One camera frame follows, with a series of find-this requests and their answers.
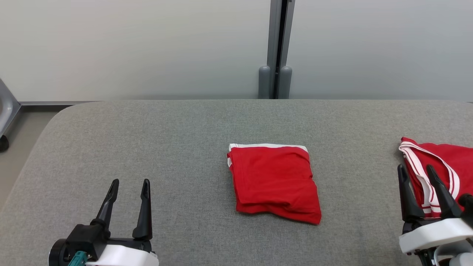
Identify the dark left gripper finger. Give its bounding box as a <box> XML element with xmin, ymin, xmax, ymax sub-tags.
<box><xmin>132</xmin><ymin>179</ymin><xmax>153</xmax><ymax>241</ymax></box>
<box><xmin>91</xmin><ymin>179</ymin><xmax>120</xmax><ymax>237</ymax></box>

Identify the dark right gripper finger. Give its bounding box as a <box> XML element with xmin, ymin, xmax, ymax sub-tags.
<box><xmin>426</xmin><ymin>164</ymin><xmax>462</xmax><ymax>218</ymax></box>
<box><xmin>397</xmin><ymin>164</ymin><xmax>425</xmax><ymax>223</ymax></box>

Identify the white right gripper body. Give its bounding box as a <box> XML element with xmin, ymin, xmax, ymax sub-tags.
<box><xmin>398</xmin><ymin>217</ymin><xmax>473</xmax><ymax>266</ymax></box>

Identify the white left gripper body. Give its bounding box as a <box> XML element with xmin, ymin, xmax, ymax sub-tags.
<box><xmin>48</xmin><ymin>238</ymin><xmax>159</xmax><ymax>266</ymax></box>

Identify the red jersey with black lettering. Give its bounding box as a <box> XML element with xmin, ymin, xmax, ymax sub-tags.
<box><xmin>398</xmin><ymin>137</ymin><xmax>473</xmax><ymax>218</ymax></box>

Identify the red garment with white trim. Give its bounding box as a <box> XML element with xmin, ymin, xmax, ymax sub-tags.
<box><xmin>227</xmin><ymin>143</ymin><xmax>322</xmax><ymax>225</ymax></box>

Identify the grey metal plate with wheel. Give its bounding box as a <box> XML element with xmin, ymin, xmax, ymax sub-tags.
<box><xmin>0</xmin><ymin>78</ymin><xmax>21</xmax><ymax>153</ymax></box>

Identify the teal cable connector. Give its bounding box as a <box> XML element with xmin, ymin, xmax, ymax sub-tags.
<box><xmin>68</xmin><ymin>250</ymin><xmax>88</xmax><ymax>266</ymax></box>

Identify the grey wall base rail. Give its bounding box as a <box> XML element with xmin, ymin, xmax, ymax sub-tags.
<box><xmin>20</xmin><ymin>101</ymin><xmax>105</xmax><ymax>107</ymax></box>

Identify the grey rounded post base cap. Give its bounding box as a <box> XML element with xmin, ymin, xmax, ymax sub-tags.
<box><xmin>258</xmin><ymin>66</ymin><xmax>271</xmax><ymax>99</ymax></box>
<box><xmin>278</xmin><ymin>66</ymin><xmax>292</xmax><ymax>99</ymax></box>

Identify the grey metal partition post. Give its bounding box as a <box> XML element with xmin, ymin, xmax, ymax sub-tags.
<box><xmin>267</xmin><ymin>0</ymin><xmax>295</xmax><ymax>99</ymax></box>

